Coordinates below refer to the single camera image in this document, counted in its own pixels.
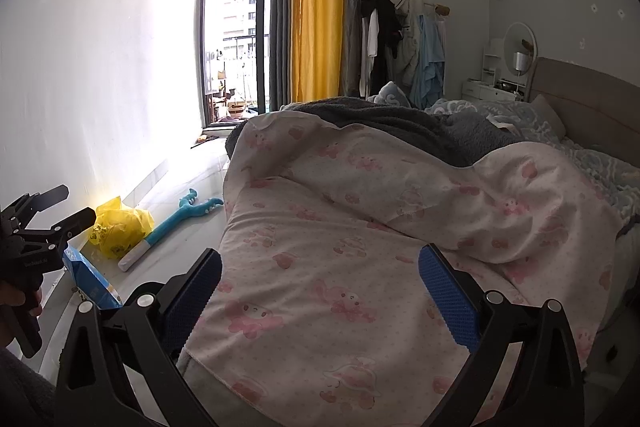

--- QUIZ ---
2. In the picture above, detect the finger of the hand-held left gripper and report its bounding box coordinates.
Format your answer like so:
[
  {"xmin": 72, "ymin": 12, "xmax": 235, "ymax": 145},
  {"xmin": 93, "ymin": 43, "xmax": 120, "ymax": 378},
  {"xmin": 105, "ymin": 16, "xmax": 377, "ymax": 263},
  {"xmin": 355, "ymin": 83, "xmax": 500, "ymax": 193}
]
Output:
[
  {"xmin": 30, "ymin": 208, "xmax": 97, "ymax": 253},
  {"xmin": 2, "ymin": 185, "xmax": 70, "ymax": 223}
]

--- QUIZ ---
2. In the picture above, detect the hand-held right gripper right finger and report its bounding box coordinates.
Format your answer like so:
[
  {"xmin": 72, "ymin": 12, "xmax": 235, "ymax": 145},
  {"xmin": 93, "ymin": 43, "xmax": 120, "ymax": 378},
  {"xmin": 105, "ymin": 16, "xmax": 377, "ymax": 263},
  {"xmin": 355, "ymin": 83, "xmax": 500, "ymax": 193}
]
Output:
[{"xmin": 418, "ymin": 244, "xmax": 586, "ymax": 427}]

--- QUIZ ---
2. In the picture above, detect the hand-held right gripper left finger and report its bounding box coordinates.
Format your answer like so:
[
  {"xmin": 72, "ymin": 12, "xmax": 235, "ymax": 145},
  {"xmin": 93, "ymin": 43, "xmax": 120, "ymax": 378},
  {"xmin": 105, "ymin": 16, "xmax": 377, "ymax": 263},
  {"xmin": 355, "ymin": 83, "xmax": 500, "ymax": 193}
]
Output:
[{"xmin": 55, "ymin": 247, "xmax": 224, "ymax": 427}]

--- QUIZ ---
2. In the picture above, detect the person's left forearm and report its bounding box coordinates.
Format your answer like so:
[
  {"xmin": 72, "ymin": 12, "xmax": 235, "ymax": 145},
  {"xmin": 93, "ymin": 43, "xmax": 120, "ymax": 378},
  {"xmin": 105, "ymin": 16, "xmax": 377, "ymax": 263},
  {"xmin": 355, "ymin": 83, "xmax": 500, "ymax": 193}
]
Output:
[{"xmin": 0, "ymin": 347, "xmax": 68, "ymax": 427}]

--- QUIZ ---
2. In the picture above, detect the person's left hand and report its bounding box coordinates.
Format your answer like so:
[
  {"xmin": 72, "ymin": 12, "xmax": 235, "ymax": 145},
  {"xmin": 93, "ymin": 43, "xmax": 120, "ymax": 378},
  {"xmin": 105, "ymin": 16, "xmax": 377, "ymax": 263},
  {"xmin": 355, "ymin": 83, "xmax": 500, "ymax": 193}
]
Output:
[{"xmin": 0, "ymin": 281, "xmax": 43, "ymax": 350}]

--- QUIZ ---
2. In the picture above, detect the yellow plastic bag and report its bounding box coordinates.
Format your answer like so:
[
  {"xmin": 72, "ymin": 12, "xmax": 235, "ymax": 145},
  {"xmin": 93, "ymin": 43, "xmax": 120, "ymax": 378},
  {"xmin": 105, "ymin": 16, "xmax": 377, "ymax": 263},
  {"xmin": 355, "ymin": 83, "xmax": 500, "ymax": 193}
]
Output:
[{"xmin": 89, "ymin": 197, "xmax": 156, "ymax": 260}]

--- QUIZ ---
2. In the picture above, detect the blue printed packet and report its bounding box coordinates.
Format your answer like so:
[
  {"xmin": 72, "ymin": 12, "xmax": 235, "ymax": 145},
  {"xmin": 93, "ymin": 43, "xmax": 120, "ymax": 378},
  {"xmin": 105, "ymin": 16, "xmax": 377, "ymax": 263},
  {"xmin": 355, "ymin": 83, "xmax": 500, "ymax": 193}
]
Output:
[{"xmin": 62, "ymin": 246, "xmax": 124, "ymax": 311}]

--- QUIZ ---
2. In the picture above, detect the pink printed blanket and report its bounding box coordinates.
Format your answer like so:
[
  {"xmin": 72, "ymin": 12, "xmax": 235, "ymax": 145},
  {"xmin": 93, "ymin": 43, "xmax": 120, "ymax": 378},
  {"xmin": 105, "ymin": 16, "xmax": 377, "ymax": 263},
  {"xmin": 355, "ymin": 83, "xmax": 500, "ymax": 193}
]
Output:
[{"xmin": 180, "ymin": 109, "xmax": 623, "ymax": 427}]

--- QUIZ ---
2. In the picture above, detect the dark thin stick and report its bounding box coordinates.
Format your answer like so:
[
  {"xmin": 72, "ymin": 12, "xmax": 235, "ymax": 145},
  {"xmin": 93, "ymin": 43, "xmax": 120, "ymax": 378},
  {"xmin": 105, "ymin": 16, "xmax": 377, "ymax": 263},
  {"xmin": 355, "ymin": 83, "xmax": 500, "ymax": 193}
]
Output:
[{"xmin": 191, "ymin": 134, "xmax": 231, "ymax": 151}]

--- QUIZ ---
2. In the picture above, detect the grey fleece blanket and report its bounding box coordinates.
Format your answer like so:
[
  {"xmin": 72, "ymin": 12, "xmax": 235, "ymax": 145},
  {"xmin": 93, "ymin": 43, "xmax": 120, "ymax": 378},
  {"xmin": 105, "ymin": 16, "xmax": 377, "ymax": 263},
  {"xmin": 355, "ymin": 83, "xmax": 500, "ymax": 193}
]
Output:
[{"xmin": 225, "ymin": 96, "xmax": 521, "ymax": 168}]

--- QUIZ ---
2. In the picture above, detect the grey pillow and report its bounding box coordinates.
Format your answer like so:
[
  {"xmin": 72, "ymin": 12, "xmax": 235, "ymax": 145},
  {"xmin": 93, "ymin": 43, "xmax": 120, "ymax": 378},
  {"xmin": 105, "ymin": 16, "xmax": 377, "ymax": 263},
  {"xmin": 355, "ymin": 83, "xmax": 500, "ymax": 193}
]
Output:
[{"xmin": 527, "ymin": 94, "xmax": 568, "ymax": 140}]

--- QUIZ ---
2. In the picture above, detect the white vanity table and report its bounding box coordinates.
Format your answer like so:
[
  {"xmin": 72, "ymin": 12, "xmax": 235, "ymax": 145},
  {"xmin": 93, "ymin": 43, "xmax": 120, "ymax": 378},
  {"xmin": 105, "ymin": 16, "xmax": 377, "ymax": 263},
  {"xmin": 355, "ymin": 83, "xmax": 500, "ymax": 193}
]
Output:
[{"xmin": 462, "ymin": 79, "xmax": 526, "ymax": 104}]

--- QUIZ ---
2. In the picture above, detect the light blue plush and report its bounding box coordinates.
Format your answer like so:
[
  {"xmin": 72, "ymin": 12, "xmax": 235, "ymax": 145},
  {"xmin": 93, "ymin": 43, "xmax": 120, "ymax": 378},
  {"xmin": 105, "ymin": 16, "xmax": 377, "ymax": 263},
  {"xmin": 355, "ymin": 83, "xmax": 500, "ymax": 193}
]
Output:
[{"xmin": 370, "ymin": 81, "xmax": 413, "ymax": 108}]

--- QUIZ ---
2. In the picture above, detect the light blue hanging shirt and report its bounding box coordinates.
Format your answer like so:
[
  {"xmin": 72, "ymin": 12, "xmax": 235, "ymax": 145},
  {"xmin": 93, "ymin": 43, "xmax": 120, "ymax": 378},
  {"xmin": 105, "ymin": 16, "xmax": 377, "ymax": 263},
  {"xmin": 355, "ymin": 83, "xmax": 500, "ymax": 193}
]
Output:
[{"xmin": 410, "ymin": 14, "xmax": 446, "ymax": 108}]

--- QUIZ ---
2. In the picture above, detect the white desktop organizer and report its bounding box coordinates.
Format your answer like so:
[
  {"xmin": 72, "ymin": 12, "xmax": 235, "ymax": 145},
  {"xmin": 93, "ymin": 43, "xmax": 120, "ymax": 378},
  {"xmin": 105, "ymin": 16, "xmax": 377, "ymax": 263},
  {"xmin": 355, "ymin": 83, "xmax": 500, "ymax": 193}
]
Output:
[{"xmin": 482, "ymin": 38, "xmax": 506, "ymax": 80}]

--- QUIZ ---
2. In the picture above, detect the balcony railing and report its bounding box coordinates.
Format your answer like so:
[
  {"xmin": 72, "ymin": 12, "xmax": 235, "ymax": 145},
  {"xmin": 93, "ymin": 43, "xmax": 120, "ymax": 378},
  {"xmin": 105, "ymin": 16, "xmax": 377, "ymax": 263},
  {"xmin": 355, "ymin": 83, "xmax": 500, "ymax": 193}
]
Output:
[{"xmin": 220, "ymin": 34, "xmax": 271, "ymax": 60}]

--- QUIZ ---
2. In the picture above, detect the beige upholstered headboard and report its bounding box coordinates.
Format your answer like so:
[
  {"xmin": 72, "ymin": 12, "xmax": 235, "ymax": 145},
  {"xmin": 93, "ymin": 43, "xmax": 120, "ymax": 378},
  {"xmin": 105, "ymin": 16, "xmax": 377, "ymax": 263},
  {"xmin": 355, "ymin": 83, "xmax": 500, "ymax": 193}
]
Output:
[{"xmin": 527, "ymin": 57, "xmax": 640, "ymax": 158}]

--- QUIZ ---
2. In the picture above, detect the silver shade table lamp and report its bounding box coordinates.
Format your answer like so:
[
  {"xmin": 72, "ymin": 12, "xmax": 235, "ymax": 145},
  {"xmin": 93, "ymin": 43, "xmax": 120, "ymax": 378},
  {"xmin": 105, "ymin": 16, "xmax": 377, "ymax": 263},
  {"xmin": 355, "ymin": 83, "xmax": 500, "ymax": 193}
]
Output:
[{"xmin": 512, "ymin": 52, "xmax": 531, "ymax": 95}]

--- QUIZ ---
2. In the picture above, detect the grey hanging garment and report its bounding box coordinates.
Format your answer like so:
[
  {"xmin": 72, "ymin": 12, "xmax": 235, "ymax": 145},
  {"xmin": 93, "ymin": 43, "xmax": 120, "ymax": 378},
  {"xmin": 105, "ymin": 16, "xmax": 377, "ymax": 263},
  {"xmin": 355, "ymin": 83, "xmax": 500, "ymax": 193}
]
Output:
[{"xmin": 347, "ymin": 4, "xmax": 368, "ymax": 95}]

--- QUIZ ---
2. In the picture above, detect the beige hanging jacket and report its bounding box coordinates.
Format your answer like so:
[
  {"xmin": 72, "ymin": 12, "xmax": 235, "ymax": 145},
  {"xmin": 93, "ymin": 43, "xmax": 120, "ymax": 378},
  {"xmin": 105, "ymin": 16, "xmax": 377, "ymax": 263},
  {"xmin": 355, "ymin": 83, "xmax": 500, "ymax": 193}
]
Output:
[{"xmin": 390, "ymin": 0, "xmax": 426, "ymax": 88}]

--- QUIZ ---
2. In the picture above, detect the round white mirror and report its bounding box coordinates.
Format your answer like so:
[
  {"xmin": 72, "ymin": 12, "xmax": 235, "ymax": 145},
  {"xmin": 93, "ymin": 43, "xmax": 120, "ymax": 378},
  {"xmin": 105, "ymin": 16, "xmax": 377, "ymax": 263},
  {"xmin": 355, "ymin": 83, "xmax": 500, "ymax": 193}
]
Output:
[{"xmin": 502, "ymin": 23, "xmax": 537, "ymax": 75}]

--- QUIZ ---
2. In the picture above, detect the white hanging garment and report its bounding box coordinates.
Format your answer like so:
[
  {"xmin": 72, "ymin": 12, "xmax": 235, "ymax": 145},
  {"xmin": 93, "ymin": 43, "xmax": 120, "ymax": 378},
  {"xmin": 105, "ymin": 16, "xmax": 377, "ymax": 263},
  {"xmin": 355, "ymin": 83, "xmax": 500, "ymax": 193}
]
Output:
[{"xmin": 365, "ymin": 14, "xmax": 382, "ymax": 58}]

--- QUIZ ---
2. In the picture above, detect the black framed balcony door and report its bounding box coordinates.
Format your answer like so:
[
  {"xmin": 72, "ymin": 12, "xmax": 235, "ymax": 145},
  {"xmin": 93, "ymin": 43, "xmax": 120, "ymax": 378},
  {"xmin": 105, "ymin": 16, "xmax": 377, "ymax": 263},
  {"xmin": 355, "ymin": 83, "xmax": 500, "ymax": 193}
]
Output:
[{"xmin": 200, "ymin": 0, "xmax": 278, "ymax": 128}]

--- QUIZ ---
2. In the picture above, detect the black hanging garment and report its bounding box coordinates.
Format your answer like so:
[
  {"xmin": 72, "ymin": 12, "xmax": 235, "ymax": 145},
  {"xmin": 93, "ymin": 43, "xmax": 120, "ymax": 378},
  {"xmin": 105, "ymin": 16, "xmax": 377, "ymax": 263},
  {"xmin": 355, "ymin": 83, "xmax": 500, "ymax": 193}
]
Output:
[{"xmin": 367, "ymin": 0, "xmax": 403, "ymax": 95}]

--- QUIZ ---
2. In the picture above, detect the white clothes rack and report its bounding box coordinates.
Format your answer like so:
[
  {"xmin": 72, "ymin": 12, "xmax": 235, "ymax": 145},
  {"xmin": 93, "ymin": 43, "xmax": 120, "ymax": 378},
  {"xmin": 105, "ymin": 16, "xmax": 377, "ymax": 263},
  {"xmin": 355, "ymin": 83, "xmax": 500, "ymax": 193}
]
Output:
[{"xmin": 352, "ymin": 0, "xmax": 451, "ymax": 102}]

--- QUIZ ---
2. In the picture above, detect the narrow grey curtain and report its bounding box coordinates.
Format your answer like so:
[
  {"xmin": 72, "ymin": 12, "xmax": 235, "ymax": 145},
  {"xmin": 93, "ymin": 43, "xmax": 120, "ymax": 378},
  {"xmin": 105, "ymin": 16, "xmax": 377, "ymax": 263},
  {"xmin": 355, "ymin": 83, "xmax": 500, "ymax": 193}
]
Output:
[{"xmin": 267, "ymin": 0, "xmax": 301, "ymax": 112}]

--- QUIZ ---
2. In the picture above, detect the yellow curtain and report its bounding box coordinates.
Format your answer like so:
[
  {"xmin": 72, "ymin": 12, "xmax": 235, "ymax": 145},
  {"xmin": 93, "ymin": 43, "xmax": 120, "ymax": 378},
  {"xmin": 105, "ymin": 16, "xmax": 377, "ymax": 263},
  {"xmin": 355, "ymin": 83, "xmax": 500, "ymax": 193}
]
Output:
[{"xmin": 290, "ymin": 0, "xmax": 346, "ymax": 102}]

